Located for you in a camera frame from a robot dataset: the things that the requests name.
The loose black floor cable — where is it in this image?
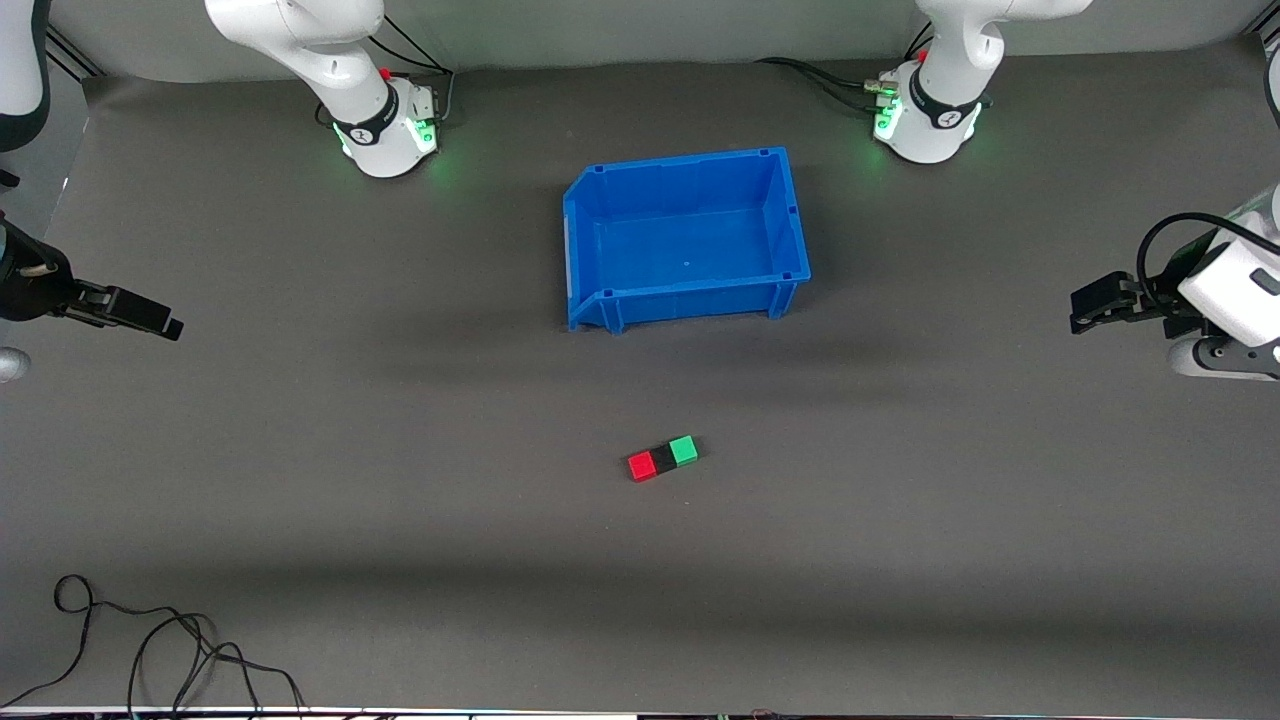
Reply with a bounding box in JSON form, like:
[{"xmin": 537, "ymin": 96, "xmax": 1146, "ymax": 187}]
[{"xmin": 0, "ymin": 574, "xmax": 306, "ymax": 716}]

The black left arm base cable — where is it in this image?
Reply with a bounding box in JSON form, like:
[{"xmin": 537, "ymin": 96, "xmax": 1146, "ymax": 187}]
[{"xmin": 755, "ymin": 20, "xmax": 936, "ymax": 113}]

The black arm base cable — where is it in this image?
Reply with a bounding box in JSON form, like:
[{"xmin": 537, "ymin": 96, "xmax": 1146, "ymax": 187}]
[
  {"xmin": 755, "ymin": 20, "xmax": 936, "ymax": 113},
  {"xmin": 370, "ymin": 15, "xmax": 457, "ymax": 127}
]

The blue plastic bin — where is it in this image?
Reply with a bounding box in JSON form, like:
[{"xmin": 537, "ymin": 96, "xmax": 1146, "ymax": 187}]
[{"xmin": 562, "ymin": 146, "xmax": 812, "ymax": 334}]

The black right arm base cable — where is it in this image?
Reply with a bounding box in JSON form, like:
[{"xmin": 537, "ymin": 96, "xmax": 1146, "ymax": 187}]
[{"xmin": 370, "ymin": 15, "xmax": 457, "ymax": 127}]

